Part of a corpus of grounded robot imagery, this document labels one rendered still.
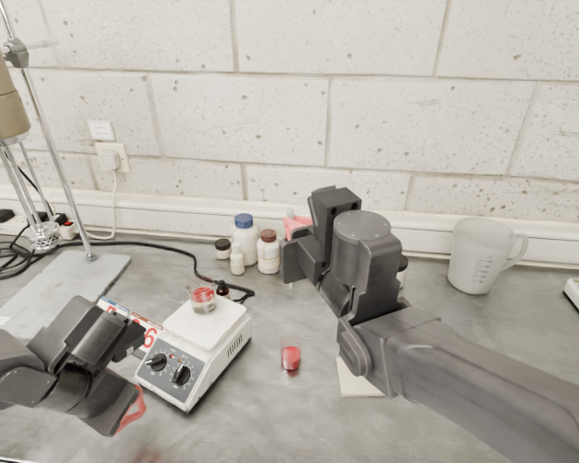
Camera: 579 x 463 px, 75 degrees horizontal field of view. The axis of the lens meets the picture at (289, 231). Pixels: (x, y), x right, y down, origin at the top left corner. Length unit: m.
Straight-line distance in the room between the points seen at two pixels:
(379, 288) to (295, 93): 0.65
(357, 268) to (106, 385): 0.36
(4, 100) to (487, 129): 0.98
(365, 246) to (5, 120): 0.69
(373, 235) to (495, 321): 0.63
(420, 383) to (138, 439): 0.52
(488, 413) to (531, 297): 0.80
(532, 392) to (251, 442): 0.50
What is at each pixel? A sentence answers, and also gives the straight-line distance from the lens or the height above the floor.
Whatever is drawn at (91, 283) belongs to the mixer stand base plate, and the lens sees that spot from 1.05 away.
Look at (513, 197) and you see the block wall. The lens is 1.11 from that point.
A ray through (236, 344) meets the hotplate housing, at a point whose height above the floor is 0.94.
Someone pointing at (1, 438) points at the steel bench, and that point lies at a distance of 0.84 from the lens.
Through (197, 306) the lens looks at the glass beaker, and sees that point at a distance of 0.74.
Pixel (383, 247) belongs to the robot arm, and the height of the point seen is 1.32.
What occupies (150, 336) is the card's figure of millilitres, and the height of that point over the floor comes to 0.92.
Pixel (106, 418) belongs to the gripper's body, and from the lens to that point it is 0.60.
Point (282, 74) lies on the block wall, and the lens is 0.94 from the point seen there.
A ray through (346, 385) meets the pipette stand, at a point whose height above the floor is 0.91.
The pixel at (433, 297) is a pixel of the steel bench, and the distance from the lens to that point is 0.97.
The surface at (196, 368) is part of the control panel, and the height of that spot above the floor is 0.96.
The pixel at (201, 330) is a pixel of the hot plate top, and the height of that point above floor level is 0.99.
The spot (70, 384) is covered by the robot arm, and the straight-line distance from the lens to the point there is 0.54.
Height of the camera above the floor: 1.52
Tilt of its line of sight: 33 degrees down
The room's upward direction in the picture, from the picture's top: straight up
